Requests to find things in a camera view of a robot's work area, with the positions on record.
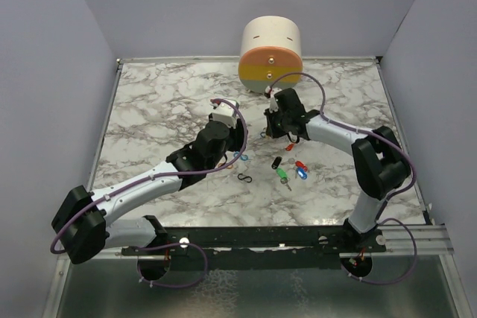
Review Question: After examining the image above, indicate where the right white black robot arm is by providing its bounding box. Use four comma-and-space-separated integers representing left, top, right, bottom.
264, 87, 411, 252

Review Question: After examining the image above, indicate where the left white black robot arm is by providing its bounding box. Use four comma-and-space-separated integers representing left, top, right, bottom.
50, 118, 247, 264

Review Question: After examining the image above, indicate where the orange carabiner near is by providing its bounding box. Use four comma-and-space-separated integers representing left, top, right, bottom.
217, 162, 233, 169

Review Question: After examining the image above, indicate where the black tag key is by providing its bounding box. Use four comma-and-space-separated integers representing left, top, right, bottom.
271, 156, 282, 170

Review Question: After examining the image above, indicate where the black carabiner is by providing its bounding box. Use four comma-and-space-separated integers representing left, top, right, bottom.
237, 173, 253, 183

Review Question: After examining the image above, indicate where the blue tag key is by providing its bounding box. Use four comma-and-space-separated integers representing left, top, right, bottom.
295, 167, 308, 180

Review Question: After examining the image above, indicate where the green tag key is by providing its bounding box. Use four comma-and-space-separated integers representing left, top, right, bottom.
275, 168, 291, 191

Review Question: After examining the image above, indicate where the round three-drawer storage box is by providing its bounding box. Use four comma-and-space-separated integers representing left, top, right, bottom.
238, 16, 303, 93

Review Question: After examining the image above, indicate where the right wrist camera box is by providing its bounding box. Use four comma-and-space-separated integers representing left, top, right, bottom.
264, 86, 282, 112

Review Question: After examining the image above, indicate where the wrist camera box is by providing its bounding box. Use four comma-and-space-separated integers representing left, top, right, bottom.
264, 86, 282, 112
209, 99, 238, 128

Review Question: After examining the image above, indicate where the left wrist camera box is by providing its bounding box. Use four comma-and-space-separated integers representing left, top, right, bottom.
209, 99, 238, 128

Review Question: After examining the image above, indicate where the black mounting rail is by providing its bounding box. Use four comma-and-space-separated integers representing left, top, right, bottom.
121, 225, 386, 271

